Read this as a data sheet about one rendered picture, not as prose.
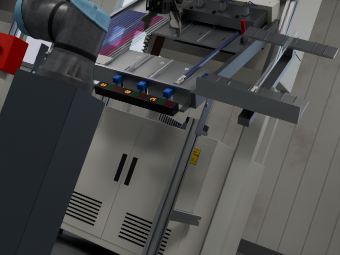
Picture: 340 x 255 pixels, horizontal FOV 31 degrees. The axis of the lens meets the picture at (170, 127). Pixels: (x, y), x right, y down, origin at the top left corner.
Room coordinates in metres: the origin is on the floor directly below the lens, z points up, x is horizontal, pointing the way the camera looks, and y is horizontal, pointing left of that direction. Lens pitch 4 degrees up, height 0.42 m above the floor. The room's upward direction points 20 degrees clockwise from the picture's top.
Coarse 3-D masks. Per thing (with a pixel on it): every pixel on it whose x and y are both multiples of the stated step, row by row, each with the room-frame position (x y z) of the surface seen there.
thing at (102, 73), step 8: (96, 64) 2.30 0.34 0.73; (96, 72) 2.32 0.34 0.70; (104, 72) 2.30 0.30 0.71; (112, 72) 2.27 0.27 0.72; (120, 72) 2.25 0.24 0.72; (128, 72) 2.23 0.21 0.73; (96, 80) 2.35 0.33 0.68; (104, 80) 2.32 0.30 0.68; (112, 80) 2.30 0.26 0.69; (128, 80) 2.25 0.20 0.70; (136, 80) 2.22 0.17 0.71; (144, 80) 2.20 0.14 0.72; (152, 80) 2.18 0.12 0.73; (160, 80) 2.17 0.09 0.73; (128, 88) 2.27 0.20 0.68; (136, 88) 2.25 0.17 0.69; (152, 88) 2.20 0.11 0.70; (160, 88) 2.18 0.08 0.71; (168, 88) 2.16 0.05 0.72; (176, 88) 2.13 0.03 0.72; (184, 88) 2.12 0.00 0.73; (160, 96) 2.20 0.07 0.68; (176, 96) 2.16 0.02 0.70; (184, 96) 2.13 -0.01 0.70
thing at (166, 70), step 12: (120, 60) 2.36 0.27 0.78; (132, 60) 2.36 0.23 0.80; (144, 60) 2.35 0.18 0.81; (156, 60) 2.34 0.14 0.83; (168, 60) 2.34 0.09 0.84; (132, 72) 2.28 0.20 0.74; (144, 72) 2.27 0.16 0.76; (156, 72) 2.26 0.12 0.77; (168, 72) 2.26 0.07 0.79; (180, 72) 2.25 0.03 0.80; (204, 72) 2.24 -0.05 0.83; (180, 84) 2.17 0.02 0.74; (192, 84) 2.18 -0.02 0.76
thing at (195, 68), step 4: (236, 32) 2.48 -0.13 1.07; (232, 36) 2.45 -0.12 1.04; (236, 36) 2.46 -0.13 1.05; (228, 40) 2.42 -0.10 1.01; (232, 40) 2.44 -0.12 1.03; (224, 44) 2.40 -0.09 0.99; (220, 48) 2.37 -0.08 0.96; (212, 52) 2.34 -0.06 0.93; (216, 52) 2.35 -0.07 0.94; (208, 56) 2.32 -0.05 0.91; (212, 56) 2.33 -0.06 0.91; (204, 60) 2.29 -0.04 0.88; (196, 64) 2.27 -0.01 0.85; (200, 64) 2.27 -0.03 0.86; (192, 68) 2.24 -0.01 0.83; (196, 68) 2.25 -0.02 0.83; (188, 72) 2.22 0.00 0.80; (192, 72) 2.23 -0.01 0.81; (188, 76) 2.22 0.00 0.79
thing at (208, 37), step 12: (144, 0) 2.85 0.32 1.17; (144, 12) 2.73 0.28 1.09; (168, 24) 2.61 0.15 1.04; (192, 24) 2.59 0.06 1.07; (204, 24) 2.59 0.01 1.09; (168, 36) 2.52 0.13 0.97; (180, 36) 2.50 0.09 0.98; (192, 36) 2.50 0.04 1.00; (204, 36) 2.49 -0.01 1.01; (216, 36) 2.48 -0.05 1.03; (228, 36) 2.48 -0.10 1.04; (240, 36) 2.47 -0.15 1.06; (204, 48) 2.50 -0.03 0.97; (216, 48) 2.42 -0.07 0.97; (228, 48) 2.39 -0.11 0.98; (240, 48) 2.39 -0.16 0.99
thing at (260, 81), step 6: (294, 30) 2.21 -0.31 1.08; (294, 36) 2.19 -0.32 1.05; (288, 42) 2.14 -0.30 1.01; (282, 48) 2.11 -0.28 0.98; (282, 54) 2.10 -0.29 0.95; (276, 60) 2.05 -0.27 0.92; (270, 66) 2.02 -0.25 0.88; (264, 72) 1.99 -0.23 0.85; (264, 78) 1.97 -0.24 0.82; (258, 84) 1.94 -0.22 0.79
